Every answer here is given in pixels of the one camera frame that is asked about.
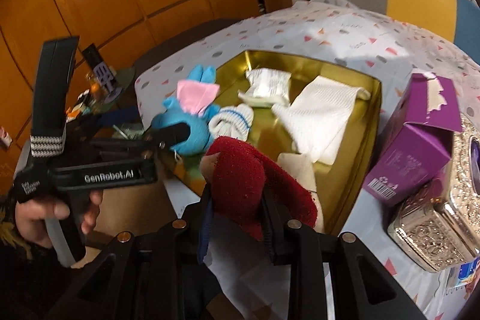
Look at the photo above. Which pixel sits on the red fuzzy sock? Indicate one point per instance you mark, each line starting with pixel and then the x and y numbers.
pixel 239 175

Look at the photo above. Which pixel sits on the cream knitted cloth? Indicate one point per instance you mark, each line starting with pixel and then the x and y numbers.
pixel 300 168

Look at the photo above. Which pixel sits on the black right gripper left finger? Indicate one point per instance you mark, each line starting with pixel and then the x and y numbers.
pixel 187 286

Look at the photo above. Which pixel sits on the person's left hand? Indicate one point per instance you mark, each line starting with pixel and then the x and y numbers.
pixel 30 217

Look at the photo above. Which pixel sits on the blue plush toy pink bow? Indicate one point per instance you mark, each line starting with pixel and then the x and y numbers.
pixel 192 104

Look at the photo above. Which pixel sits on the purple cardboard box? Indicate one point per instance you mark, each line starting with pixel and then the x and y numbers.
pixel 416 142

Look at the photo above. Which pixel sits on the silver ornate tissue box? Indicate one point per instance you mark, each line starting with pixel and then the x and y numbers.
pixel 438 227

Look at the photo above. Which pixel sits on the white sock blue stripe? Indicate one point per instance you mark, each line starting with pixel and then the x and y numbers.
pixel 232 121

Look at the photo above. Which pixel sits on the white paper towel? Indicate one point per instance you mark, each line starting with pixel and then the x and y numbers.
pixel 317 118

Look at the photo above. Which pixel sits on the gold tin tray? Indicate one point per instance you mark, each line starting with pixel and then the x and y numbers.
pixel 337 185

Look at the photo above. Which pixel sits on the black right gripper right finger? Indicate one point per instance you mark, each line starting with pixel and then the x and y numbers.
pixel 292 243

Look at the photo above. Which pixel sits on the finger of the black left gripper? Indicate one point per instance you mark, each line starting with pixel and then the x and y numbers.
pixel 95 121
pixel 167 137

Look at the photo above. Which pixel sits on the white plastic packet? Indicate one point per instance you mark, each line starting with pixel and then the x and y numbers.
pixel 267 88

